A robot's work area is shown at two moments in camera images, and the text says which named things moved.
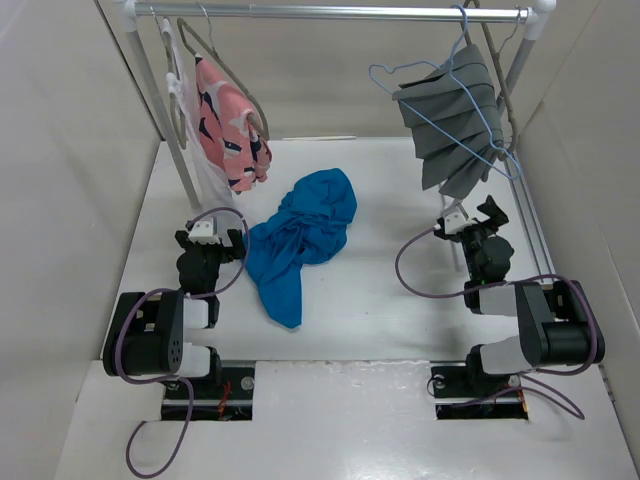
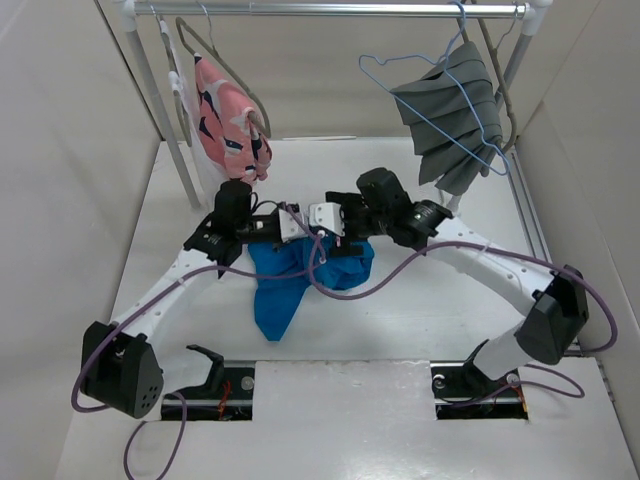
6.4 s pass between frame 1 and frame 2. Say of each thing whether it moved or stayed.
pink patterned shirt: stayed
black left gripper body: moved
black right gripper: moved
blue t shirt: moved
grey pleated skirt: stayed
